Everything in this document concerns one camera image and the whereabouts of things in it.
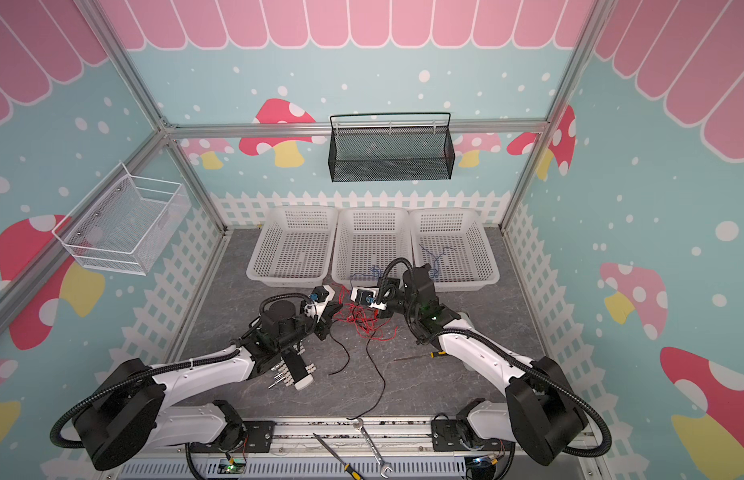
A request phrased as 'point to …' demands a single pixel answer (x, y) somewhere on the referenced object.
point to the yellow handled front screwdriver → (355, 475)
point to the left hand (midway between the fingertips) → (340, 308)
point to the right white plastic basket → (456, 244)
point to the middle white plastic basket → (365, 240)
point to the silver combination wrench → (358, 424)
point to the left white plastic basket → (296, 247)
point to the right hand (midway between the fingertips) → (362, 283)
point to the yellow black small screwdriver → (431, 355)
